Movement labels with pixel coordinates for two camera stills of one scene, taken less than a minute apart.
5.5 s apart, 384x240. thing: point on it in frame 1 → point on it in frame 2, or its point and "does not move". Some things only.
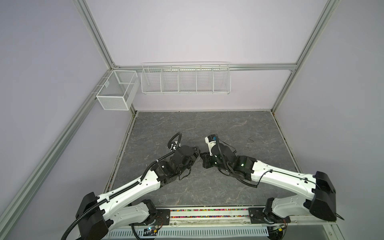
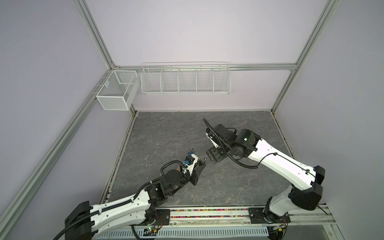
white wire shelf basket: [189, 78] does not move
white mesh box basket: [119, 90] does not move
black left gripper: [195, 154] → [195, 174]
